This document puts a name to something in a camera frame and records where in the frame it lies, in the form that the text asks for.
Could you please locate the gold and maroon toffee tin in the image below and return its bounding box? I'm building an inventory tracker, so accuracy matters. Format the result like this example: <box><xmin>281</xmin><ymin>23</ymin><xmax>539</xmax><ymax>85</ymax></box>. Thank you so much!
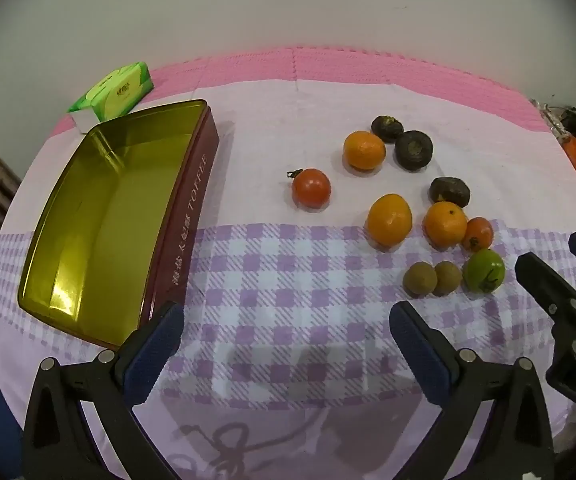
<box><xmin>18</xmin><ymin>100</ymin><xmax>219</xmax><ymax>349</ymax></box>

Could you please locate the left brown longan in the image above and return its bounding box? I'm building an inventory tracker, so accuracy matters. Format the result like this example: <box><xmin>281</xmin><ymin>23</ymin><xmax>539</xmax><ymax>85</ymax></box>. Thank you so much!
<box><xmin>403</xmin><ymin>261</ymin><xmax>437</xmax><ymax>297</ymax></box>

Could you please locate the oval orange mandarin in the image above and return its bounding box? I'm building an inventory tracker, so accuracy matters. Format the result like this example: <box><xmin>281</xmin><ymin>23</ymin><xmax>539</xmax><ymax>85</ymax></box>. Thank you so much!
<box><xmin>366</xmin><ymin>194</ymin><xmax>413</xmax><ymax>248</ymax></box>

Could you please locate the small red tomato with stem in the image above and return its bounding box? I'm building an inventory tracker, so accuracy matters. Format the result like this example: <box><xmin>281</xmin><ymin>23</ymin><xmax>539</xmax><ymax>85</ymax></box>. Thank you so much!
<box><xmin>287</xmin><ymin>168</ymin><xmax>331</xmax><ymax>209</ymax></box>

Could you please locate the green tissue pack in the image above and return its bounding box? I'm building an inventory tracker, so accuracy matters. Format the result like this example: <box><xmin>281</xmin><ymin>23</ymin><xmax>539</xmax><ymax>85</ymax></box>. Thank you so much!
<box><xmin>68</xmin><ymin>62</ymin><xmax>154</xmax><ymax>132</ymax></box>

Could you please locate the brown longan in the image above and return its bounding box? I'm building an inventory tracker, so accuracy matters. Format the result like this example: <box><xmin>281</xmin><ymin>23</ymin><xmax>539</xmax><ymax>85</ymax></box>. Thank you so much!
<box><xmin>403</xmin><ymin>261</ymin><xmax>437</xmax><ymax>297</ymax></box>
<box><xmin>433</xmin><ymin>261</ymin><xmax>462</xmax><ymax>297</ymax></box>

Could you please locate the green tomato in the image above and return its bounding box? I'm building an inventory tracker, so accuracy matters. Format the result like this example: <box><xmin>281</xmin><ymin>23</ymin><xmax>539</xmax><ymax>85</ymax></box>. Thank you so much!
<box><xmin>463</xmin><ymin>249</ymin><xmax>506</xmax><ymax>294</ymax></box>

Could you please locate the dark passion fruit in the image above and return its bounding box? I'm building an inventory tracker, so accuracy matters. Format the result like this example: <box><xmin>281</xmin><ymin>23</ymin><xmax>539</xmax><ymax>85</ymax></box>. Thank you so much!
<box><xmin>371</xmin><ymin>115</ymin><xmax>404</xmax><ymax>144</ymax></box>
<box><xmin>429</xmin><ymin>177</ymin><xmax>471</xmax><ymax>208</ymax></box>
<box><xmin>394</xmin><ymin>130</ymin><xmax>433</xmax><ymax>171</ymax></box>

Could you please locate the right brown longan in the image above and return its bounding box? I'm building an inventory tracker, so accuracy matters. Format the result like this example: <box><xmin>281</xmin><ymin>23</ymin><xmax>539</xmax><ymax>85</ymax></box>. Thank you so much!
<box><xmin>433</xmin><ymin>261</ymin><xmax>462</xmax><ymax>297</ymax></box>

